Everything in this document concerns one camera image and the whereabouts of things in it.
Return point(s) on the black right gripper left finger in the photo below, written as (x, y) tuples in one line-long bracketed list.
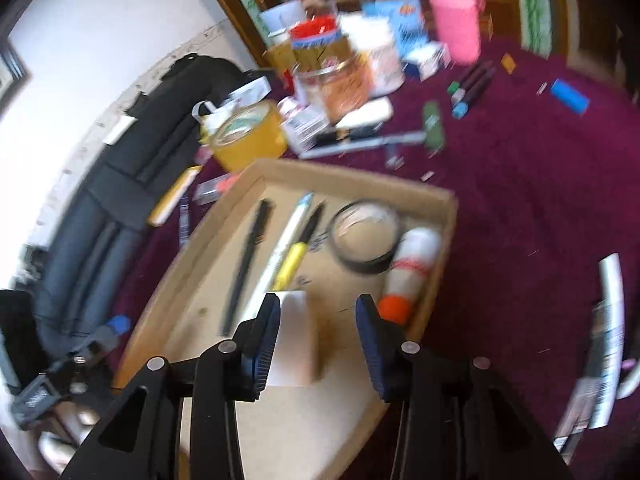
[(139, 437)]

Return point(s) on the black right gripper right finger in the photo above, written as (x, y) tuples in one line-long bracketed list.
[(458, 418)]

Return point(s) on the tall white charger block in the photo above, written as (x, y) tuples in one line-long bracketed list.
[(295, 360)]

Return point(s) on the white pen in box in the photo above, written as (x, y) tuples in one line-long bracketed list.
[(277, 256)]

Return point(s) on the white orange glue bottle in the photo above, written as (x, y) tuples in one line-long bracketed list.
[(409, 271)]

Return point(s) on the yellow black pen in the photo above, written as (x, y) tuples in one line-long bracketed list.
[(297, 251)]

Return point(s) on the black tape roll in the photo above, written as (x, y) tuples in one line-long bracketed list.
[(364, 235)]

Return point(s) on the black backpack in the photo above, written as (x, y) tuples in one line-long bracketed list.
[(107, 219)]

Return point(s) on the cardboard box tray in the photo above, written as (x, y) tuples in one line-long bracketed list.
[(319, 407)]

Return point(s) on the black comb stick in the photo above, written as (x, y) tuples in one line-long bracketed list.
[(254, 237)]

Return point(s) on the purple velvet tablecloth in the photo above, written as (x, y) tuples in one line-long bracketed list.
[(543, 195)]

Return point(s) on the blue white pen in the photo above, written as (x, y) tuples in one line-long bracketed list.
[(408, 138)]

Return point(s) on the green cylindrical stick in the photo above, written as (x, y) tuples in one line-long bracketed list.
[(432, 126)]

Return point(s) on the yellow tape roll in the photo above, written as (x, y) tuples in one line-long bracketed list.
[(237, 136)]

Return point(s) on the black marker blue cap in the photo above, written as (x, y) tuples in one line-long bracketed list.
[(472, 95)]

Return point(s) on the black marker teal cap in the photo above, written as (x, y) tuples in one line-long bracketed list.
[(476, 68)]

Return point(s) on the blue battery pack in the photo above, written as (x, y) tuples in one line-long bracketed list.
[(569, 96)]

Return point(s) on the small silver connector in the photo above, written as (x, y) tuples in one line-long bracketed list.
[(541, 89)]

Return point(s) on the orange printed jar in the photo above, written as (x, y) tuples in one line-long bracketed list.
[(336, 90)]

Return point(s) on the small yellow black screwdriver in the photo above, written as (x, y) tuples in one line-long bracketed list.
[(508, 63)]

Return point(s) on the blue white paper box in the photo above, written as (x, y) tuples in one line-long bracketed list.
[(416, 49)]

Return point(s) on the white round container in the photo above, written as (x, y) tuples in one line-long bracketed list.
[(373, 40)]

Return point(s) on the red lid plastic jar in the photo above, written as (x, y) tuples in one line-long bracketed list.
[(318, 44)]

